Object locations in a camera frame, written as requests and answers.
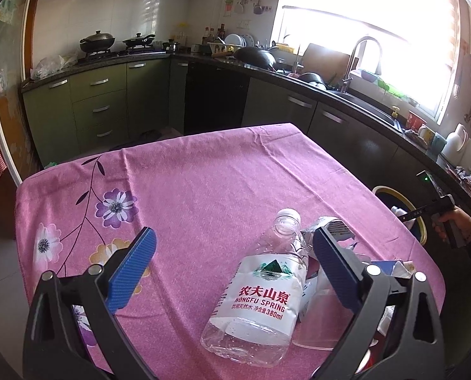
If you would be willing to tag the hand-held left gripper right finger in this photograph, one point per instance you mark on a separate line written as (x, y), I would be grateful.
(334, 269)

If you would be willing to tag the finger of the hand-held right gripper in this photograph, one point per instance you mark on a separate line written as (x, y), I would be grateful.
(417, 211)

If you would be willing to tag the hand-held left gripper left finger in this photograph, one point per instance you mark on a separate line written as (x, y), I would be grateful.
(134, 269)

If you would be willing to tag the yellow rimmed trash bin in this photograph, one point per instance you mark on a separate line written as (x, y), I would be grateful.
(389, 194)

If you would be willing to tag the silver wrapper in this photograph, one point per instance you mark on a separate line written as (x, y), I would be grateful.
(310, 237)

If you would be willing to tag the clear plastic cup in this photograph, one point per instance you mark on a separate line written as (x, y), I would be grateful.
(322, 324)

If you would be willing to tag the clear plastic water bottle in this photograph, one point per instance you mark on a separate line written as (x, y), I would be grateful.
(259, 304)

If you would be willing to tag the person's right hand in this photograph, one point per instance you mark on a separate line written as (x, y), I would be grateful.
(463, 221)

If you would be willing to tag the white jug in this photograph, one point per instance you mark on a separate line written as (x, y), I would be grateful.
(455, 142)

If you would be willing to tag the white printed mug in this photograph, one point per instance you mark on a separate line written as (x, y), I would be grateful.
(427, 132)

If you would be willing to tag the grey dish cloth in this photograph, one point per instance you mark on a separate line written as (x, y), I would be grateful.
(413, 134)

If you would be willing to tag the red mug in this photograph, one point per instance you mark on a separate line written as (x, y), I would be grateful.
(413, 120)

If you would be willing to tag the yellow pump soap bottle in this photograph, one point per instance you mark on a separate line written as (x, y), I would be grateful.
(395, 111)

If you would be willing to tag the pink floral tablecloth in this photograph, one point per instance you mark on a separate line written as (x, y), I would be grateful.
(204, 190)

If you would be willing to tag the steel sink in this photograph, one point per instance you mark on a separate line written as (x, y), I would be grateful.
(362, 103)

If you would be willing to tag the steel kitchen faucet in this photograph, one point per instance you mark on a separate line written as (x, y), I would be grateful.
(354, 59)

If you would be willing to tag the green base cabinets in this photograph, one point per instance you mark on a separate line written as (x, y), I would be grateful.
(101, 103)

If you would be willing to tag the black pot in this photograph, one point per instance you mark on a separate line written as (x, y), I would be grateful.
(312, 77)

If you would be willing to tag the wooden cutting board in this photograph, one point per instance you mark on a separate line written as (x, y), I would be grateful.
(324, 59)

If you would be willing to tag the dark stone countertop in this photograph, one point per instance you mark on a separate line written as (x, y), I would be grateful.
(283, 77)

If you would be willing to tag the bright window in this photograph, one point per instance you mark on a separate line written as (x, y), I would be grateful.
(370, 16)

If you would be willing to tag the gas stove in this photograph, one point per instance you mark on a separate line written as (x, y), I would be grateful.
(116, 53)

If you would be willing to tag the plastic bags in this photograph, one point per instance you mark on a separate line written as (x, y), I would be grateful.
(47, 67)

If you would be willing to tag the frosted glass sliding door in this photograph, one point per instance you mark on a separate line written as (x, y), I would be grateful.
(6, 87)

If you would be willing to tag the large black wok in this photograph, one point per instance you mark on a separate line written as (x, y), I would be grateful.
(255, 55)

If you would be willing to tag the small lidded pot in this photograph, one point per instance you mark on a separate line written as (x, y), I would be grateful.
(171, 44)

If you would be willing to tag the black lidded frying pan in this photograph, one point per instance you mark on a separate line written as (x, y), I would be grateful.
(138, 40)

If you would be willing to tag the black lidded wok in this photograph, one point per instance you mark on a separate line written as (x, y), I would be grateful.
(97, 41)

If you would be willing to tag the dish rack with plates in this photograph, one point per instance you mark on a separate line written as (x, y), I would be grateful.
(239, 39)

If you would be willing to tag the group of condiment bottles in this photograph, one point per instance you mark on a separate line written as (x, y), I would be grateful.
(215, 31)

